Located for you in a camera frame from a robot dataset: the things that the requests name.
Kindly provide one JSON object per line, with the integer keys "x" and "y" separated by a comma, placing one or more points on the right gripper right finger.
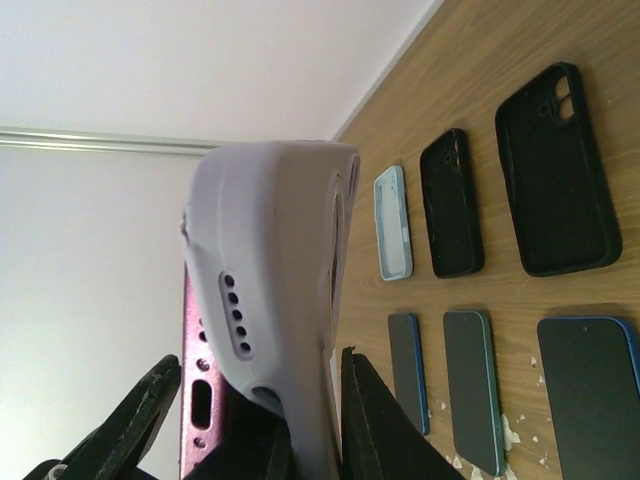
{"x": 378, "y": 439}

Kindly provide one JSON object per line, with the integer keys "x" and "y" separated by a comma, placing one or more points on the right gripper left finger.
{"x": 116, "y": 447}

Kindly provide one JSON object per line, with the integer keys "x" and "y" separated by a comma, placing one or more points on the black smartphone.
{"x": 473, "y": 391}
{"x": 408, "y": 369}
{"x": 203, "y": 389}

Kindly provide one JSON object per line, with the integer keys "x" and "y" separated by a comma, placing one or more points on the black cased phone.
{"x": 451, "y": 212}
{"x": 560, "y": 203}

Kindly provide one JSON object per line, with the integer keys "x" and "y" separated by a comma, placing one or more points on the blue smartphone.
{"x": 591, "y": 368}

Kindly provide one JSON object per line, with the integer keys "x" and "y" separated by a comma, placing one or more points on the lilac phone case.
{"x": 266, "y": 227}

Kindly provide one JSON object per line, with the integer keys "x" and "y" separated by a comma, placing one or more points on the light blue phone case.
{"x": 392, "y": 225}

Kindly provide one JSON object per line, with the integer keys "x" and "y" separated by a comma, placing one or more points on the white debris pieces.
{"x": 531, "y": 451}

